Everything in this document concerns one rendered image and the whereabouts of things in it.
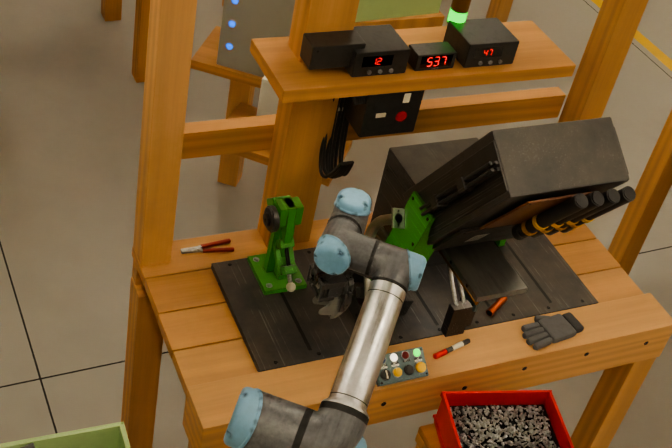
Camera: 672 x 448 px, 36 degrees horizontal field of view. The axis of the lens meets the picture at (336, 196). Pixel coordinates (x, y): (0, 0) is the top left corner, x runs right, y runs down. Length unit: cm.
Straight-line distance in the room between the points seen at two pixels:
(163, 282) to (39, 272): 135
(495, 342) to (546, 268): 40
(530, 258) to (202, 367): 113
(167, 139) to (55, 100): 248
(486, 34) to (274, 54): 59
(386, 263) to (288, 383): 77
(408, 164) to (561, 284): 65
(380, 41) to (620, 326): 114
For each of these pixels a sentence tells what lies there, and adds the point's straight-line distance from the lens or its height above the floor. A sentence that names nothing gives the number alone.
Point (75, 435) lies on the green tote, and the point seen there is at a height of 95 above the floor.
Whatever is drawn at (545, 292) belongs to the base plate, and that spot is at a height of 90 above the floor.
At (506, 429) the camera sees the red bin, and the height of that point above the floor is 89.
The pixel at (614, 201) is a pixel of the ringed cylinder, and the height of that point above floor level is 151.
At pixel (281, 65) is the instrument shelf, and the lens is 272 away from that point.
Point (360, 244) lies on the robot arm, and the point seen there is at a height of 162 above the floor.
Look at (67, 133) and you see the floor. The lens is 499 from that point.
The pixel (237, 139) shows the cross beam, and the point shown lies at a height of 124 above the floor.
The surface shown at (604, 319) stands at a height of 90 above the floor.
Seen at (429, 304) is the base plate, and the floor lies 90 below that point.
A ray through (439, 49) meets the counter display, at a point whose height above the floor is 159.
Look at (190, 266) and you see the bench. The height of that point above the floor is 88.
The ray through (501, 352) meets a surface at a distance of 300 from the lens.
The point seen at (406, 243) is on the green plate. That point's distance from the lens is 284.
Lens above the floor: 297
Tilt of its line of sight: 38 degrees down
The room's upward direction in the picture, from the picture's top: 13 degrees clockwise
